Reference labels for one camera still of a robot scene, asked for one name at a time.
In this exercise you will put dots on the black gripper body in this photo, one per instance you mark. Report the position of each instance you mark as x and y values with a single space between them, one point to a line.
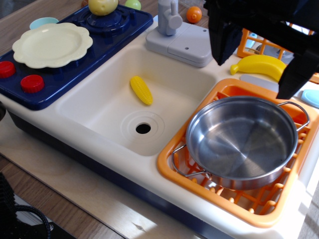
292 24

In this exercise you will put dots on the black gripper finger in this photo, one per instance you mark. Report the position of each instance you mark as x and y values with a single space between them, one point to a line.
224 39
297 73

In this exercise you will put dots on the stainless steel pan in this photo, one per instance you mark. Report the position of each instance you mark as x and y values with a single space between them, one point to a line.
242 142

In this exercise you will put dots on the orange drying rack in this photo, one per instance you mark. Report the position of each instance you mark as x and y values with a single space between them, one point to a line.
262 207

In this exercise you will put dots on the cream toy sink unit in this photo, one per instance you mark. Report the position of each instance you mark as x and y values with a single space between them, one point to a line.
103 124

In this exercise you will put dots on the light blue utensil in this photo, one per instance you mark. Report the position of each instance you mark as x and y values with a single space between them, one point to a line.
311 97

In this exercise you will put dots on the grey toy faucet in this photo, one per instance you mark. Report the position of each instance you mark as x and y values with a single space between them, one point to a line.
177 39

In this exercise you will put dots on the yellow toy banana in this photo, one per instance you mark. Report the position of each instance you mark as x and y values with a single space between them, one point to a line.
260 64

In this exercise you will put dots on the orange toy fruit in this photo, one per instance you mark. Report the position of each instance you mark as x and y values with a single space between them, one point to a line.
194 14

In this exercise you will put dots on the green toy fruit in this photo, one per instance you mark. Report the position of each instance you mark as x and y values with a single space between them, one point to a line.
135 4

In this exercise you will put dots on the yellow toy corn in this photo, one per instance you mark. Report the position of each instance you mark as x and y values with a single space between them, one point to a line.
141 90

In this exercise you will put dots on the yellow toy potato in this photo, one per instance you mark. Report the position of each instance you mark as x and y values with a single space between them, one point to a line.
102 7

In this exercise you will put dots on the cream scalloped plate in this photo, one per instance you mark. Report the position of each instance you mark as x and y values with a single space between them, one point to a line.
52 45

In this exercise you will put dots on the light blue bowl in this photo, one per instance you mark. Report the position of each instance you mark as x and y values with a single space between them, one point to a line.
42 21

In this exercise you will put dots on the blue toy stove top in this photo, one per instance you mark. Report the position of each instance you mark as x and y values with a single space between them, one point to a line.
110 34

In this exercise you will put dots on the red stove knob right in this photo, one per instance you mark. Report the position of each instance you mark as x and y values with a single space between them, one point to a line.
32 84

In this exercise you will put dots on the red stove knob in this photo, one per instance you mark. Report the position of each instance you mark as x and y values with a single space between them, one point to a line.
32 84
7 69

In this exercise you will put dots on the wooden base board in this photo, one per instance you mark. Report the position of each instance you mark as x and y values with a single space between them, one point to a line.
78 200

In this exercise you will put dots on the red stove knob left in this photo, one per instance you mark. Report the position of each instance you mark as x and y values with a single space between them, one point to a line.
7 69

